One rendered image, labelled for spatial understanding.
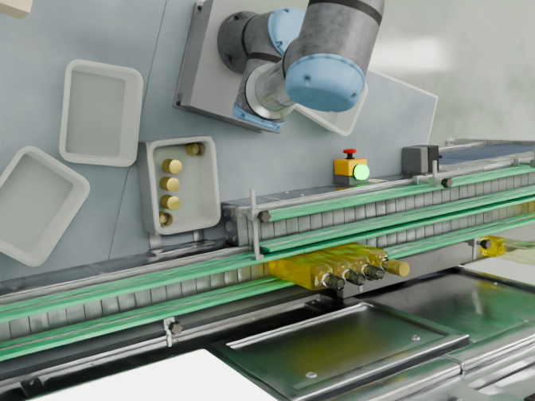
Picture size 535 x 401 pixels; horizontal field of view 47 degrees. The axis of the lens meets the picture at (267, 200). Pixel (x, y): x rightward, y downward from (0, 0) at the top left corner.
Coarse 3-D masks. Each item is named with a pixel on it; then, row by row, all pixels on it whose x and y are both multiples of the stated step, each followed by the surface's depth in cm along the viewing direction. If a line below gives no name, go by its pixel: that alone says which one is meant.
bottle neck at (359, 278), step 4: (344, 272) 143; (348, 272) 142; (352, 272) 142; (356, 272) 141; (344, 276) 143; (348, 276) 142; (352, 276) 140; (356, 276) 140; (360, 276) 142; (364, 276) 140; (348, 280) 142; (352, 280) 140; (356, 280) 139; (360, 280) 141; (364, 280) 141; (356, 284) 140; (360, 284) 140
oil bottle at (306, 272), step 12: (276, 264) 154; (288, 264) 149; (300, 264) 145; (312, 264) 144; (324, 264) 143; (276, 276) 155; (288, 276) 150; (300, 276) 145; (312, 276) 141; (312, 288) 142; (324, 288) 142
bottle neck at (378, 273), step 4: (368, 264) 147; (364, 268) 146; (368, 268) 145; (372, 268) 144; (376, 268) 143; (380, 268) 143; (364, 272) 146; (368, 272) 144; (372, 272) 143; (376, 272) 142; (380, 272) 144; (384, 272) 144; (368, 276) 145; (372, 276) 143; (376, 276) 142; (380, 276) 144
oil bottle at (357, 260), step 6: (324, 252) 156; (330, 252) 154; (336, 252) 154; (342, 252) 154; (348, 252) 153; (354, 252) 153; (342, 258) 150; (348, 258) 148; (354, 258) 148; (360, 258) 148; (366, 258) 148; (354, 264) 147; (360, 264) 146; (354, 270) 147; (360, 270) 146
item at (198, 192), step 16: (160, 144) 143; (176, 144) 151; (208, 144) 151; (160, 160) 151; (192, 160) 156; (208, 160) 152; (160, 176) 151; (176, 176) 154; (192, 176) 156; (208, 176) 153; (160, 192) 152; (176, 192) 154; (192, 192) 156; (208, 192) 155; (160, 208) 152; (192, 208) 157; (208, 208) 156; (176, 224) 151; (192, 224) 150; (208, 224) 152
